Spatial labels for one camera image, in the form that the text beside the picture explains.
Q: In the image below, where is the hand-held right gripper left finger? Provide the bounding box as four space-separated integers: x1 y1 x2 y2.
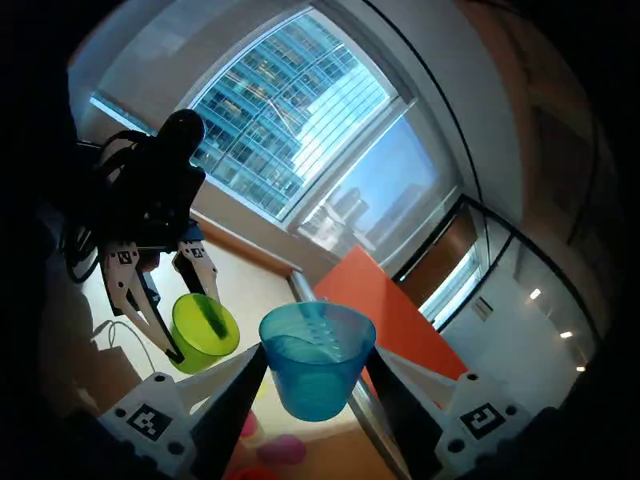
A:
97 343 270 480

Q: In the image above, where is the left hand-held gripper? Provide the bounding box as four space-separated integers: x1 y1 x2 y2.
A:
92 109 231 365

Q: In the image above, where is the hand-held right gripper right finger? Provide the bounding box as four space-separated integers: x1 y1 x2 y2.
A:
366 345 546 480

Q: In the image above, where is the green plastic cup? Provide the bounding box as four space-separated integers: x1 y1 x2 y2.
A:
169 293 241 375

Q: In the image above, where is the blue plastic cup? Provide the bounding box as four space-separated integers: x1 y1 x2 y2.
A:
258 301 377 422

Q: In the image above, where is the pink plastic cup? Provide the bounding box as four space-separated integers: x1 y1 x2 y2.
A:
255 434 307 467
239 409 261 439

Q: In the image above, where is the red desk screen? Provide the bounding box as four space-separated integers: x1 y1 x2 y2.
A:
287 245 470 480

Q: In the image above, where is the black cable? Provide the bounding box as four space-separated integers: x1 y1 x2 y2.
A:
61 130 151 285

